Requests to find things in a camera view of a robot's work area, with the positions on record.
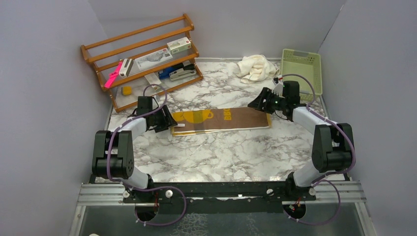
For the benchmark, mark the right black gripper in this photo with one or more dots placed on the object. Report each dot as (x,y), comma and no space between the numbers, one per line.
(258,103)

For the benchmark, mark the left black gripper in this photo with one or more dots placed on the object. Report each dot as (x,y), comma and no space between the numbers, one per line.
(167,120)

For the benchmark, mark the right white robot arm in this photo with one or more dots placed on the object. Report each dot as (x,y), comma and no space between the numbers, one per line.
(332,142)

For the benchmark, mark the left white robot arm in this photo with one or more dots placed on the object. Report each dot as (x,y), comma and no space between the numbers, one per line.
(113,154)

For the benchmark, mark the cream white towel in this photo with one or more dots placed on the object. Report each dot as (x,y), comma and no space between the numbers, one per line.
(256,68)

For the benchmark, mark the small white red box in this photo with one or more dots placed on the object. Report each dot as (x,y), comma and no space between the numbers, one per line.
(153,80)

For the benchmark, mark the blue stapler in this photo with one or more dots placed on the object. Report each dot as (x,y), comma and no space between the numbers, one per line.
(164,74)

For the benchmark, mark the yellow sponge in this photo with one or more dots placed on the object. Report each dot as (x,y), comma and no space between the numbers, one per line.
(126,90)

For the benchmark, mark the grey white stapler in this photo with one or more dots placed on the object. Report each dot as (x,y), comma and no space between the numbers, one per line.
(185,72)

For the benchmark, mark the green plastic basket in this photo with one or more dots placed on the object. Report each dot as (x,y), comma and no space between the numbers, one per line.
(305,68)

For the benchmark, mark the orange wooden rack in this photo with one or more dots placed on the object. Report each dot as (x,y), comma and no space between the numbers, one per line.
(105,55)

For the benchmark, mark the long white flat box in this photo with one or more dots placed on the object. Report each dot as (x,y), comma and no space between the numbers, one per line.
(153,59)

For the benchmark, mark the pink plastic tool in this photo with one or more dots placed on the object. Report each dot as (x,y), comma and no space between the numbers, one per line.
(113,76)

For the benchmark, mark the white silver device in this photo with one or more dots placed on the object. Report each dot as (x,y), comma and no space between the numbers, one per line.
(126,67)

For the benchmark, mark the white green box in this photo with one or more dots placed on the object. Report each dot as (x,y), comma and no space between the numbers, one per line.
(179,45)

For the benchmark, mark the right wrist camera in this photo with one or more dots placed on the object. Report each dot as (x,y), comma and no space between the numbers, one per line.
(278,85)

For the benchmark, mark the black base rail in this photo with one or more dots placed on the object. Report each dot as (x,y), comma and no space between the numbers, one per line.
(218,197)

